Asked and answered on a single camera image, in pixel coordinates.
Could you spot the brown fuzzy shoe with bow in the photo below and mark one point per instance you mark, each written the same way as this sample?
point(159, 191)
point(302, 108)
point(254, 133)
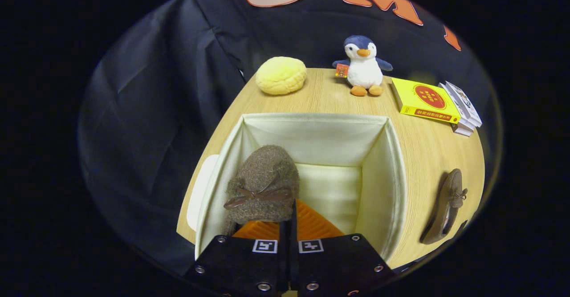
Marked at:
point(445, 208)
point(262, 172)

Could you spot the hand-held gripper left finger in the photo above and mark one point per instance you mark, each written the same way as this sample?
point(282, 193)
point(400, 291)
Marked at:
point(240, 261)

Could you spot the yellow round plush bun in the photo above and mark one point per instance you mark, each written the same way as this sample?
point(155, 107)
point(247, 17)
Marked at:
point(280, 76)

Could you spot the yellow book with red circle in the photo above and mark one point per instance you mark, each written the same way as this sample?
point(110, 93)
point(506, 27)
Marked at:
point(423, 99)

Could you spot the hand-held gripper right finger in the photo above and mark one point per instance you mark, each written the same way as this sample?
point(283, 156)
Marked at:
point(294, 230)

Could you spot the cream fabric storage box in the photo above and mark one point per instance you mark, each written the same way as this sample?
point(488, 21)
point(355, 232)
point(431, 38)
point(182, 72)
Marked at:
point(311, 141)

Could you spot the blue white penguin plush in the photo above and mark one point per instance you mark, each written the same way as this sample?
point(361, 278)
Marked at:
point(364, 72)

